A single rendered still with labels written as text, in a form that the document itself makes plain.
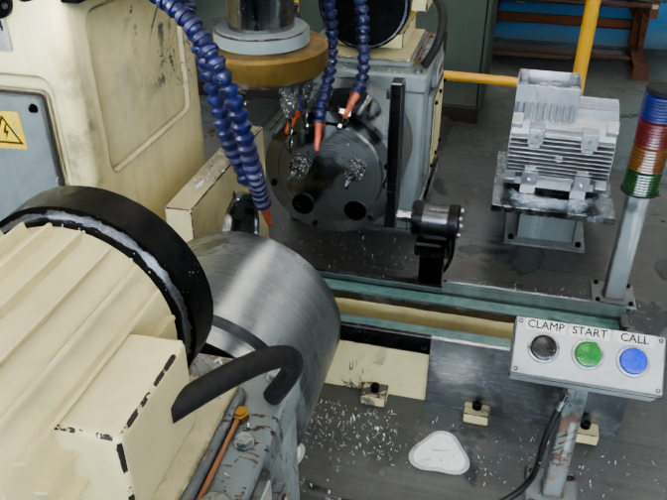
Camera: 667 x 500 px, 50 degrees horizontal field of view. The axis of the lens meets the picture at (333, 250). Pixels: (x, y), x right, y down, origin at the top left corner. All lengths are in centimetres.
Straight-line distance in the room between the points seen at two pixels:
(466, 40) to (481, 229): 261
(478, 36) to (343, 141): 293
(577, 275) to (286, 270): 81
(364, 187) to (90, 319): 88
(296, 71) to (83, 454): 62
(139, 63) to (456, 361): 64
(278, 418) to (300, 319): 20
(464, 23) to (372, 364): 316
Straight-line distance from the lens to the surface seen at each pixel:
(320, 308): 86
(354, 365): 116
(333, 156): 128
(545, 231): 160
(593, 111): 150
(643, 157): 132
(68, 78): 95
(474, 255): 154
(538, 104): 148
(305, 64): 95
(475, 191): 179
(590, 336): 90
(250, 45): 95
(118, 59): 105
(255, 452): 61
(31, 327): 46
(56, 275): 50
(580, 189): 150
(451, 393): 115
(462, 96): 426
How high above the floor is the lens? 161
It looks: 32 degrees down
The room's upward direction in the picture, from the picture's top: straight up
